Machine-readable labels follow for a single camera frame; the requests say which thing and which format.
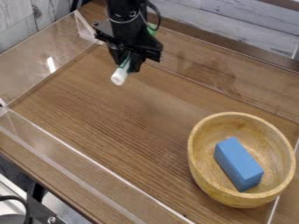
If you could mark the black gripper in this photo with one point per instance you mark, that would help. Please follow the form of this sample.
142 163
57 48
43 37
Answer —
129 38

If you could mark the green Expo marker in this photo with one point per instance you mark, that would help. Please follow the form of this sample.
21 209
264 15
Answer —
122 72

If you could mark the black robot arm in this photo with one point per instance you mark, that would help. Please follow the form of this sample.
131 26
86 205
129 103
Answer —
125 10

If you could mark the brown wooden bowl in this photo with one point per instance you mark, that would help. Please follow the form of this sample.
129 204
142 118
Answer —
268 145

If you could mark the blue foam block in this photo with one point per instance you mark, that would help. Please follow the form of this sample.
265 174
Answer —
236 161

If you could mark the black metal table leg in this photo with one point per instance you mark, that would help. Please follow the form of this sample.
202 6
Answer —
38 192

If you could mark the clear acrylic corner bracket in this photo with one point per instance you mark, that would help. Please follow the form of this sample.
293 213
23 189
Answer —
86 30

